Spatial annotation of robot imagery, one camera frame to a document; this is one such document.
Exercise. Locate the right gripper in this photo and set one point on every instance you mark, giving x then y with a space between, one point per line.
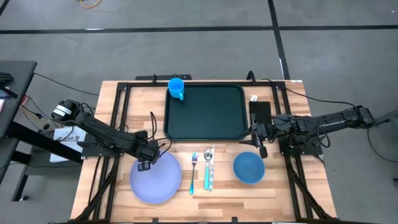
267 129

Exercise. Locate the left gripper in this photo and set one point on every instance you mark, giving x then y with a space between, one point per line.
147 151

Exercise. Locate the lavender plate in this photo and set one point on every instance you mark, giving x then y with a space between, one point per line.
158 183

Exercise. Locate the blue bowl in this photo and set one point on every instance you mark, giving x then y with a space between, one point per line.
248 168

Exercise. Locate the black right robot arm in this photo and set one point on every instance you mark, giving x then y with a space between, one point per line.
335 119

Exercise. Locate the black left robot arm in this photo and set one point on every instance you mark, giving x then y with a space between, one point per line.
102 133

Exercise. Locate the dark green serving tray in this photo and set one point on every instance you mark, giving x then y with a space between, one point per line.
211 115

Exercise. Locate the black rectangular mat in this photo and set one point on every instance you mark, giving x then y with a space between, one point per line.
261 109

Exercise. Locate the small white tag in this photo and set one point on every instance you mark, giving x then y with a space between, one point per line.
254 98

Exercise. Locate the black table clamp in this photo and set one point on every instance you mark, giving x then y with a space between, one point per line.
248 77

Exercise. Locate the white paper label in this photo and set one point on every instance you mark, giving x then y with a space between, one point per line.
60 155

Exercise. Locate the black power strip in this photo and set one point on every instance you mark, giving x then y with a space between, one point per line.
168 77

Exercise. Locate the grey metal stand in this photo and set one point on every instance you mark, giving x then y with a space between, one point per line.
388 117

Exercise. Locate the black desk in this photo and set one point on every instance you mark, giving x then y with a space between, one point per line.
15 93

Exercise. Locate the black device on desk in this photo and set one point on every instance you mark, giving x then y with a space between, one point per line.
4 77

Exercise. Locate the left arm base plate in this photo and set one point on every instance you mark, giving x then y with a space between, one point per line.
93 151

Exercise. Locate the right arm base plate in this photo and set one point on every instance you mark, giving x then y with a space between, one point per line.
312 151

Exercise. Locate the black aluminium table frame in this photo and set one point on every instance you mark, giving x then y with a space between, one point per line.
122 85

